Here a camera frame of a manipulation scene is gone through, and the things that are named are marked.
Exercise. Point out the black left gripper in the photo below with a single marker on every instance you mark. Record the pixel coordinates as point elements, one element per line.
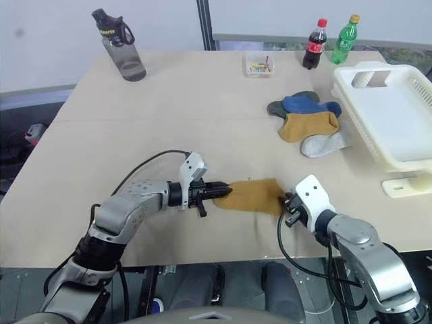
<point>197,195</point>

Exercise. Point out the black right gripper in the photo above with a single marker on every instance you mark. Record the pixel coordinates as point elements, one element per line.
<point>294,211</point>

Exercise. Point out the mustard yellow sock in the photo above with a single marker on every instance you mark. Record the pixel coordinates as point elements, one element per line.
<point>251,197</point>
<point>308,126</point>

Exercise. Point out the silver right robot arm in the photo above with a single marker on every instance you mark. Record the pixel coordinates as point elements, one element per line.
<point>368,249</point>

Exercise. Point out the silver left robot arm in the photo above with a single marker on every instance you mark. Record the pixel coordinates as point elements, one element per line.
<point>118,212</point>

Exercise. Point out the light grey sock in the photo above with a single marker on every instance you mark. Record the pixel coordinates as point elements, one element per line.
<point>320,145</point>

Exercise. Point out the dark green sock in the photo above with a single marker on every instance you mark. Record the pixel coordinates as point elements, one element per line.
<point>275,108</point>

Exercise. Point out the blue sock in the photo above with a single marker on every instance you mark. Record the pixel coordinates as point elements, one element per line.
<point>303,104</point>

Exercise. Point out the white plastic basket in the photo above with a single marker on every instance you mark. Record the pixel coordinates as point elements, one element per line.
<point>388,118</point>

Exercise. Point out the grey robot torso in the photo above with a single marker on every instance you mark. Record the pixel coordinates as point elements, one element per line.
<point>219,316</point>

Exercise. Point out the blue round disc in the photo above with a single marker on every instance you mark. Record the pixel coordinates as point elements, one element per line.
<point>157,305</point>

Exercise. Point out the clear box with coloured pins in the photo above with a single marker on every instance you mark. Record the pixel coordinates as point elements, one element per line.
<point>259,65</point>

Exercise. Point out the cola bottle with red cap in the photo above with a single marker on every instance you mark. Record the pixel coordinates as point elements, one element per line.
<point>314,47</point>

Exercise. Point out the grey sports water bottle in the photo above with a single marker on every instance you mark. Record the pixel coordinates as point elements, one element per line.
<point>126,54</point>

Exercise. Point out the green soda bottle yellow cap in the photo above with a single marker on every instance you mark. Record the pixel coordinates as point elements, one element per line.
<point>344,42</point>

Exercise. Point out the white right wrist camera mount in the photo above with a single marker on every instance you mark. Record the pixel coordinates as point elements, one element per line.
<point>312,199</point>

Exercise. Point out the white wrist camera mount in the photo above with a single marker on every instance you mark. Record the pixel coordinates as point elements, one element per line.
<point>312,199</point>
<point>189,168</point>

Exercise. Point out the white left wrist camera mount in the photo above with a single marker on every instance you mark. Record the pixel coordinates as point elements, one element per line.
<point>189,168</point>

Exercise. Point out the white plastic bracket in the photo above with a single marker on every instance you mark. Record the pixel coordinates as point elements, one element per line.
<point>405,185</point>

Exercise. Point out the grey partition rail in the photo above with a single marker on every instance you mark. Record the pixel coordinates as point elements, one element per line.
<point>270,38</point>

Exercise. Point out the black vertical post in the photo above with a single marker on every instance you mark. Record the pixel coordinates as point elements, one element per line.
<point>204,23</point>

